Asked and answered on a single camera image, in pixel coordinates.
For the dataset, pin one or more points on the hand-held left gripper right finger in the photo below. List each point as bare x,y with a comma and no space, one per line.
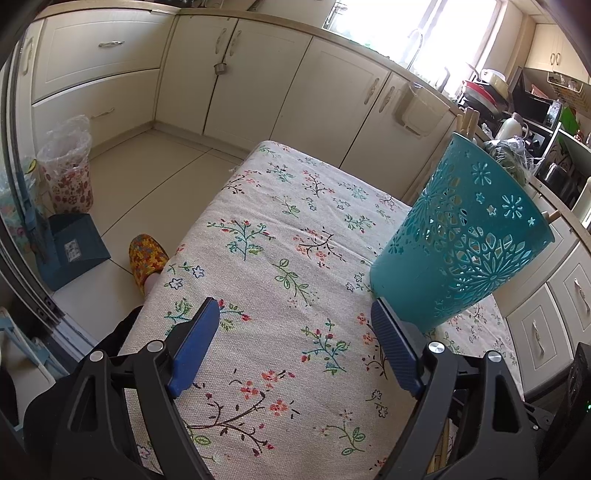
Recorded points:
397,350

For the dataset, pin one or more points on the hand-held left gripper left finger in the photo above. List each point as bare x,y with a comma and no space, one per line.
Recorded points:
194,350

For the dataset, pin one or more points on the teal cutout plastic basket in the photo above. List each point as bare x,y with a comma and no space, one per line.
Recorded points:
406,286

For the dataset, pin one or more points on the cream cabinet with small drawers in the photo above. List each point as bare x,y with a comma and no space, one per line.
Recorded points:
545,314

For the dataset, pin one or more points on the colourful knitted slipper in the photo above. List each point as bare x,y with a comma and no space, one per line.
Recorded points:
147,261

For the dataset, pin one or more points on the floral tablecloth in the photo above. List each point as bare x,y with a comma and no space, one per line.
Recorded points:
277,230

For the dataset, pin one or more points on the blue dustpan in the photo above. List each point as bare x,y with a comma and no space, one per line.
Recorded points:
74,249

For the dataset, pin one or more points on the silver refrigerator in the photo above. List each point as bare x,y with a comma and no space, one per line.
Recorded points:
23,230

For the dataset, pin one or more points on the floral bin with plastic bag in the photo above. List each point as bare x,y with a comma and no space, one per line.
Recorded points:
64,170

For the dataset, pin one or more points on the bag of greens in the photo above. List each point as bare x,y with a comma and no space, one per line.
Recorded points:
508,157

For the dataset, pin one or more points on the white hanging bin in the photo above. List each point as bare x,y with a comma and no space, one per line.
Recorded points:
418,110

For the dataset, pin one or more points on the white bottle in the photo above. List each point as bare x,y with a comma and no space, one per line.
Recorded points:
510,127

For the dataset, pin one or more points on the dish rack with dishes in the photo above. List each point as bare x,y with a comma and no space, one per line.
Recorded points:
482,87

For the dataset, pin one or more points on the cream cabinet with doors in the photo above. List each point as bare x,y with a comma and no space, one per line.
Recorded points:
295,92

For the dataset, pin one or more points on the small metal cup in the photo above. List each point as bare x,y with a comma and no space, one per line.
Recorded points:
220,68

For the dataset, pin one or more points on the black appliance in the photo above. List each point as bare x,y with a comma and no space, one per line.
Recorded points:
533,97

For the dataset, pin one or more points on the cream cabinet with wide drawers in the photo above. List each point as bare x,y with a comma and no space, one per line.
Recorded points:
92,78

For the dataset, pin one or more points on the kitchen faucet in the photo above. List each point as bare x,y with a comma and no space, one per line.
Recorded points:
415,44

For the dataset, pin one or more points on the window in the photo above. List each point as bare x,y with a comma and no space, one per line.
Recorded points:
415,23

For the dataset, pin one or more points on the light blue frame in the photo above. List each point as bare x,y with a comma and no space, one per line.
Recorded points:
23,341

